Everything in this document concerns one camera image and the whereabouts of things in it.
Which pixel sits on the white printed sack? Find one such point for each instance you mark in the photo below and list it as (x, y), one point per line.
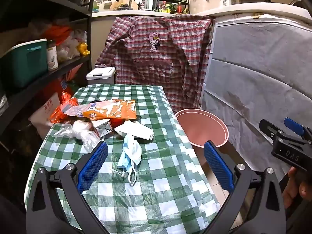
(45, 112)

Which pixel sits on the wooden cutting board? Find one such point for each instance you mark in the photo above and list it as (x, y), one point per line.
(134, 4)

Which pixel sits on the red plaid shirt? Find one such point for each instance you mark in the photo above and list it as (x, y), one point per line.
(146, 65)

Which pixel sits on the blue face mask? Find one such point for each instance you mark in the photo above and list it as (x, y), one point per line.
(129, 151)

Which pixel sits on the labelled jar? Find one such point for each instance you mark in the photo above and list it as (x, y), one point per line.
(52, 58)

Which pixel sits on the grey cloth cover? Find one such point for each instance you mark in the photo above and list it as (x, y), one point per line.
(256, 65)

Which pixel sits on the orange snack bag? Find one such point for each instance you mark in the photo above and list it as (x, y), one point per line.
(114, 109)

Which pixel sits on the orange plastic wrapper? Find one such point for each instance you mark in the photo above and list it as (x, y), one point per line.
(57, 117)

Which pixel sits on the white lidded trash can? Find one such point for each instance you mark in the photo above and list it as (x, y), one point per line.
(100, 78)

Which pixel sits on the orange shopping bag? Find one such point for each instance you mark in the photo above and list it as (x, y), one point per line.
(58, 31)

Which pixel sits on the green checked tablecloth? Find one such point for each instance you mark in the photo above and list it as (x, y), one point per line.
(151, 175)

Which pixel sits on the clear bags of food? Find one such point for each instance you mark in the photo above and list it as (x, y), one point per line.
(69, 46)

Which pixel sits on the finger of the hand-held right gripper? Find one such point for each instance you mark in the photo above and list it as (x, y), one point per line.
(269, 128)
(293, 125)

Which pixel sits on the small pink doll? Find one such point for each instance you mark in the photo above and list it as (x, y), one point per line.
(142, 6)

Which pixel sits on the teal storage box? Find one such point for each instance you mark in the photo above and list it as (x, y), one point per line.
(26, 63)

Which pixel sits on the pink plastic bin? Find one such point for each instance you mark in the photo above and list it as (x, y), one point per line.
(202, 126)

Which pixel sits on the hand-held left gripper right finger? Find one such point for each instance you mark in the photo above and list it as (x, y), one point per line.
(218, 165)

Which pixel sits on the row of condiment bottles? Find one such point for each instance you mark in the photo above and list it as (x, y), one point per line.
(168, 8)

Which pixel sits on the black shelf rack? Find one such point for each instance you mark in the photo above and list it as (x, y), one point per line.
(80, 61)

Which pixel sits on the person's right hand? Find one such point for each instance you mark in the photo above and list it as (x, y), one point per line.
(292, 190)

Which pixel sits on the clear plastic bag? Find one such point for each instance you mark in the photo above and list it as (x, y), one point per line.
(87, 139)

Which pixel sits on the white paper napkin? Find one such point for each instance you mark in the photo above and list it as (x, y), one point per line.
(136, 130)

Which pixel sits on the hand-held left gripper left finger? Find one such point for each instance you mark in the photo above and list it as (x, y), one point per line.
(93, 165)

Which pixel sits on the white kitchen counter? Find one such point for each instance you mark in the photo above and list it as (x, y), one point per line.
(268, 8)

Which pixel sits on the stack of green bowls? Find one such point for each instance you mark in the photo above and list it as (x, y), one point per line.
(95, 6)

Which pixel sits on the black spice rack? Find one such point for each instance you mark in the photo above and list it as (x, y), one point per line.
(187, 4)

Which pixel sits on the red and white carton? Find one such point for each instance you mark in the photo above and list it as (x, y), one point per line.
(102, 126)

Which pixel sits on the red box with blue label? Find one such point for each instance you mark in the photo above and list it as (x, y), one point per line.
(56, 85)

